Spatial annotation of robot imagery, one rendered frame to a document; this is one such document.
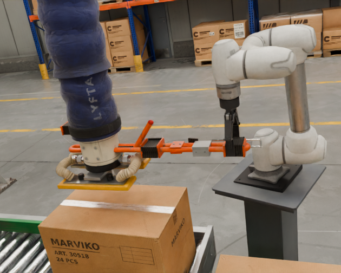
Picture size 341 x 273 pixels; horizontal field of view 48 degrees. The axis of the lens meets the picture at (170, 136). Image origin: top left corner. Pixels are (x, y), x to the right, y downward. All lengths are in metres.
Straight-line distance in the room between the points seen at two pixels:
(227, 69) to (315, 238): 1.96
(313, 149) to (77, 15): 1.34
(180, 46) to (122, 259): 8.73
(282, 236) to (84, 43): 1.55
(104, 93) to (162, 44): 8.85
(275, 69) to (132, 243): 0.90
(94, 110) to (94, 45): 0.26
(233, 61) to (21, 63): 11.45
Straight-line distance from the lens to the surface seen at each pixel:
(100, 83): 1.57
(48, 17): 1.52
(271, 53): 1.36
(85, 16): 1.51
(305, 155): 2.13
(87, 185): 1.68
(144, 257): 1.68
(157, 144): 1.57
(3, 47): 13.08
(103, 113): 1.58
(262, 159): 2.18
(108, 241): 1.71
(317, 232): 3.15
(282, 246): 2.40
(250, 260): 2.05
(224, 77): 1.39
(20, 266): 2.41
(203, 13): 10.02
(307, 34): 1.88
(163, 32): 10.31
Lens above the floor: 1.88
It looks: 22 degrees down
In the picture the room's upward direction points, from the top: 9 degrees counter-clockwise
